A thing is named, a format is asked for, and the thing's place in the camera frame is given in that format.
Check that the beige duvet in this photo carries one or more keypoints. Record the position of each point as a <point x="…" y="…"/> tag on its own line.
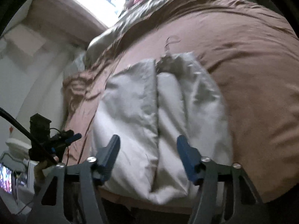
<point x="135" y="14"/>

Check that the glowing screen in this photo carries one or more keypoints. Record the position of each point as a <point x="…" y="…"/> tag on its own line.
<point x="5" y="179"/>

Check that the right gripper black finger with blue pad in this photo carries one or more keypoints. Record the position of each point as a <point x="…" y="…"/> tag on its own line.
<point x="225" y="195"/>
<point x="70" y="193"/>

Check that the pink curtain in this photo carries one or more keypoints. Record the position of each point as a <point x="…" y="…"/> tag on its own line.
<point x="65" y="17"/>

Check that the large beige jacket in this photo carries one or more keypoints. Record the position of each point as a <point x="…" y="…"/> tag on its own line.
<point x="149" y="105"/>

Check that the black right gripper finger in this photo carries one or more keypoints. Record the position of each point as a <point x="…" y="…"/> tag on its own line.
<point x="59" y="136"/>

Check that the brown bed sheet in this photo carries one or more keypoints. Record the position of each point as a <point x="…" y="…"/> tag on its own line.
<point x="249" y="51"/>

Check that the person's left hand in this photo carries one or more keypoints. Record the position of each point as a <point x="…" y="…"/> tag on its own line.
<point x="41" y="171"/>

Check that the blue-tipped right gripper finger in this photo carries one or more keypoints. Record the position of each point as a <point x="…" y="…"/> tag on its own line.
<point x="72" y="138"/>

